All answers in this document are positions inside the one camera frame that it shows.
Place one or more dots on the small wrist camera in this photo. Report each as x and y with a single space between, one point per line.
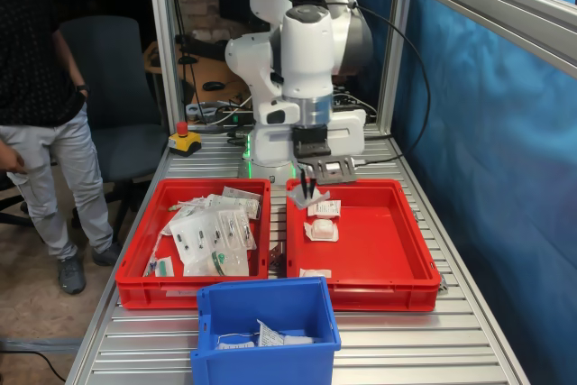
332 167

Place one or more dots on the printed paper bandage pack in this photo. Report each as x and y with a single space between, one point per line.
324 208
269 335

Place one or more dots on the flat printed bandage pack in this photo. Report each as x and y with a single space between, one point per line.
234 343

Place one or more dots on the person in black shirt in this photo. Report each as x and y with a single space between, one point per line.
27 42

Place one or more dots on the person left forearm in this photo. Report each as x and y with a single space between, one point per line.
67 60

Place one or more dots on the small black desk object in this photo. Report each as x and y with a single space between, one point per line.
187 60

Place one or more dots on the grey floor strip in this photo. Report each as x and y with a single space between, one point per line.
36 345

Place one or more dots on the person right hand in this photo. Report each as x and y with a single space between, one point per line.
13 160

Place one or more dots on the small pack with green part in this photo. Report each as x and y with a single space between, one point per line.
161 268

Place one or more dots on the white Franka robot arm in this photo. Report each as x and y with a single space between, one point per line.
306 56

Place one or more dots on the long aluminium frame beam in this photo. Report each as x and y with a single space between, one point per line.
496 11

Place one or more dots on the clear pack with green filter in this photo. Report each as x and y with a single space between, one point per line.
216 263

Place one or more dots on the black wristwatch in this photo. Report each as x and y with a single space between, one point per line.
82 88

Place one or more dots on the grey sneaker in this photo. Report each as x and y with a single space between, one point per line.
72 274
106 254

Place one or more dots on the black computer mouse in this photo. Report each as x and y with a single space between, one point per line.
214 86

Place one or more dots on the aluminium corner post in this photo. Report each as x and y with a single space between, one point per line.
394 42

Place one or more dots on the wooden desk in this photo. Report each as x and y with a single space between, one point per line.
216 71

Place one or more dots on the clear syringe pack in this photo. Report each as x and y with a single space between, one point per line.
241 229
185 238
212 234

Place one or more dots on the clear tubing pack green tag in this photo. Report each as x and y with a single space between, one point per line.
194 204

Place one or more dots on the white tape roll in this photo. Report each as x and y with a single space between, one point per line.
197 110

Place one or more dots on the blue backdrop cloth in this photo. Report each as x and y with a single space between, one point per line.
496 177

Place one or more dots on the white printed paper pack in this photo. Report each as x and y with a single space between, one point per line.
243 199

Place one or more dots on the red plastic crate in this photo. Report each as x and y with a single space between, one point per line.
383 245
135 286

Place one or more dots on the blue plastic bin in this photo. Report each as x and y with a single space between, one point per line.
270 367

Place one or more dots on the black chair base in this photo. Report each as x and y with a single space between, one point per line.
13 216

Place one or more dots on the yellow emergency stop box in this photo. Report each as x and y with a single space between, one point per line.
185 143

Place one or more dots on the aluminium frame post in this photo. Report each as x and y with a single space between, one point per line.
162 42

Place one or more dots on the dark grey office chair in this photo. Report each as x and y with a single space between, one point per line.
112 87

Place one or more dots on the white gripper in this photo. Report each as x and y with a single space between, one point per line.
347 132

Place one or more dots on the metal angle bracket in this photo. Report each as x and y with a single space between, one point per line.
444 282
276 255

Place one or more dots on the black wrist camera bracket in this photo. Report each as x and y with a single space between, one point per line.
311 146

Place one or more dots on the black power strip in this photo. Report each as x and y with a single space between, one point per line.
234 119

